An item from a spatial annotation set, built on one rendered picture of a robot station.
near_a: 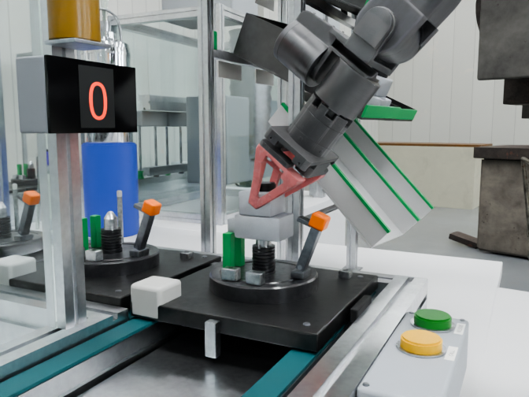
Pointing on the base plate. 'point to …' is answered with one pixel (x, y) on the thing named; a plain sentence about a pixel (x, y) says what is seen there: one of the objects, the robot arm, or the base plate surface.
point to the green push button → (432, 319)
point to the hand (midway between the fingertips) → (264, 198)
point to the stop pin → (212, 338)
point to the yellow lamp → (74, 20)
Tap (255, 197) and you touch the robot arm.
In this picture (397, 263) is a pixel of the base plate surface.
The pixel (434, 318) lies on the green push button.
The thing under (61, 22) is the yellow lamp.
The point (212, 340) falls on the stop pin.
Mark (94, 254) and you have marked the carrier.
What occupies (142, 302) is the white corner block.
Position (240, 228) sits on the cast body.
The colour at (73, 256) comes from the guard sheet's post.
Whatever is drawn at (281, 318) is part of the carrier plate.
